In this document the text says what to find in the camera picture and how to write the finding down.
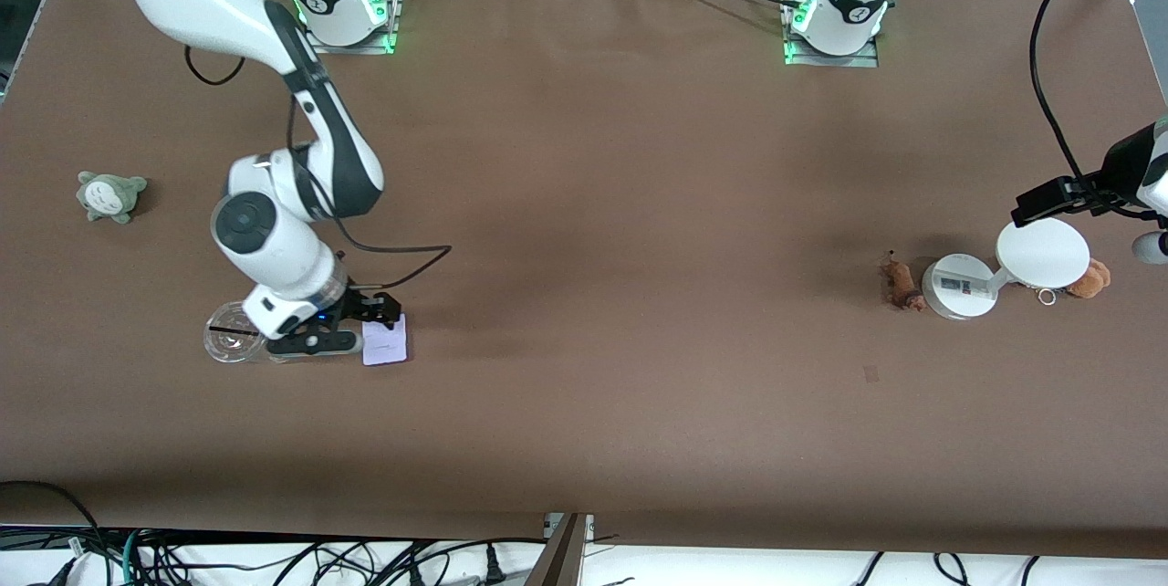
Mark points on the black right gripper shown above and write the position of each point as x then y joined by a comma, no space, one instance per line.
358,304

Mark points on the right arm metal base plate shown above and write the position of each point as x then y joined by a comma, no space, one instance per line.
315,46

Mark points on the clear plastic cup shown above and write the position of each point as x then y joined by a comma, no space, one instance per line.
228,340

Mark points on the white round stand lamp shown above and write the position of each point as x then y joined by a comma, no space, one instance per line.
1040,248

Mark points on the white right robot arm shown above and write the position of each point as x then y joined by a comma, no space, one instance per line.
301,148

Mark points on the brown lion statue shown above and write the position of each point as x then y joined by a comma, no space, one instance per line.
901,285

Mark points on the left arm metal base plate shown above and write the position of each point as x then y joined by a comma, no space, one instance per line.
867,59

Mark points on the grey totoro plush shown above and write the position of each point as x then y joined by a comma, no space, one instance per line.
111,197

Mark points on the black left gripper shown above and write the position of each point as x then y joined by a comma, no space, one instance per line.
1088,191

